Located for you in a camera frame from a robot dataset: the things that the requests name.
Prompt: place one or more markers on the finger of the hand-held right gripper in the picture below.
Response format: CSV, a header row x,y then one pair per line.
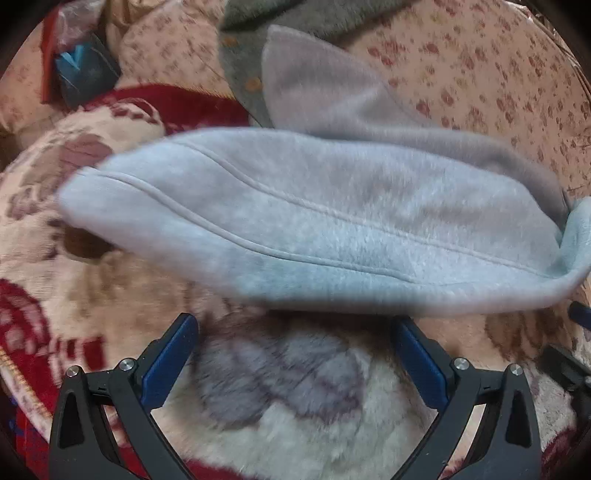
x,y
582,314

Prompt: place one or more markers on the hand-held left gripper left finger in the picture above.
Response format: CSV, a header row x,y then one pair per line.
x,y
167,357

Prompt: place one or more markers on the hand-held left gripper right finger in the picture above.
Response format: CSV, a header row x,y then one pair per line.
x,y
422,357

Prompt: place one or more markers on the light grey fleece pants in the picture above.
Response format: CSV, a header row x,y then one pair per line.
x,y
323,221

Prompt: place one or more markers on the red and cream floral blanket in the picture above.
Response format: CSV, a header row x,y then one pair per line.
x,y
115,286

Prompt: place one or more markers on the pink floral bed sheet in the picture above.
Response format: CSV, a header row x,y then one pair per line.
x,y
485,69

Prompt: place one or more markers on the dark grey knitted cardigan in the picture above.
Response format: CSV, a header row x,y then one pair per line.
x,y
240,69

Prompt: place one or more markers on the dark blue bag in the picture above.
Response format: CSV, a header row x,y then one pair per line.
x,y
87,69

